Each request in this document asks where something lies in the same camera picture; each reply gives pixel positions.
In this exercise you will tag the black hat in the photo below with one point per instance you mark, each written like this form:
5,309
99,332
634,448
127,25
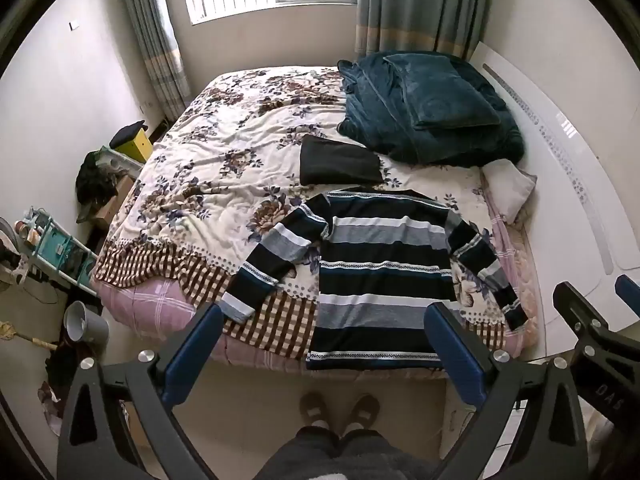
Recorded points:
125,134

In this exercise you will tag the person's left leg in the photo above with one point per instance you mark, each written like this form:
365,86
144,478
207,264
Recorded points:
305,452

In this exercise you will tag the person's leg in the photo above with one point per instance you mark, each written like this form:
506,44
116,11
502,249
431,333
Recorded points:
382,455
305,452

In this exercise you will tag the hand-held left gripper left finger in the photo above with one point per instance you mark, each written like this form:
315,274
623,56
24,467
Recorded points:
195,355

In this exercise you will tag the person's right leg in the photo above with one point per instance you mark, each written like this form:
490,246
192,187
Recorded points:
382,455

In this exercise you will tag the pale green crate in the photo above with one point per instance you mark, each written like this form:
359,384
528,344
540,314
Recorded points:
120,160

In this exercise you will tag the grey-green curtain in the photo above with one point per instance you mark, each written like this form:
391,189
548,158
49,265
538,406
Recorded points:
155,35
415,5

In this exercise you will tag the cardboard box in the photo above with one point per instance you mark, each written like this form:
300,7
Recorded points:
112,205

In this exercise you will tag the brown slipper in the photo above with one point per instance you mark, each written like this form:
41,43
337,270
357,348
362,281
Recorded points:
362,412
314,410

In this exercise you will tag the dark cloth on floor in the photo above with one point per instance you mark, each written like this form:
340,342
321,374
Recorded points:
60,370

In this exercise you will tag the black folded garment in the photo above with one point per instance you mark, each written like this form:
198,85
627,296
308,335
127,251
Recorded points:
337,160

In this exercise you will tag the grey bucket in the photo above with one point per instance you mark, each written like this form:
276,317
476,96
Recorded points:
87,325

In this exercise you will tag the pile of dark clothes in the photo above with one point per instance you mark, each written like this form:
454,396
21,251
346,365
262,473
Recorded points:
95,182

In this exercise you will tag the white headboard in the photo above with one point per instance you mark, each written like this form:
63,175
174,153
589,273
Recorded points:
560,160

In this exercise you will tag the floral bedspread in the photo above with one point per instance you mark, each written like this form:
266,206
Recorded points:
225,160

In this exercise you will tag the white pillow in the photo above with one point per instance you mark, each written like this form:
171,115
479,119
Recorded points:
507,185

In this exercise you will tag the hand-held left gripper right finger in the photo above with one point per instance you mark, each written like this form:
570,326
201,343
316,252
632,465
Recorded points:
460,355

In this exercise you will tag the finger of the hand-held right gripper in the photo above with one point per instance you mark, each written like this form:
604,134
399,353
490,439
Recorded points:
582,317
630,291

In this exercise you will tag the teal storage cart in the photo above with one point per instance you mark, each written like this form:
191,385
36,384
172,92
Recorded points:
57,255

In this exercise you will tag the yellow box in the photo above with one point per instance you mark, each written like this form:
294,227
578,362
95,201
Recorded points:
137,146

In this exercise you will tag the striped knit sweater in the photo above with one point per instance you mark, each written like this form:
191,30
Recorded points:
380,280

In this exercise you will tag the teal plush blanket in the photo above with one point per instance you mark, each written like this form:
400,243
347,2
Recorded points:
400,125

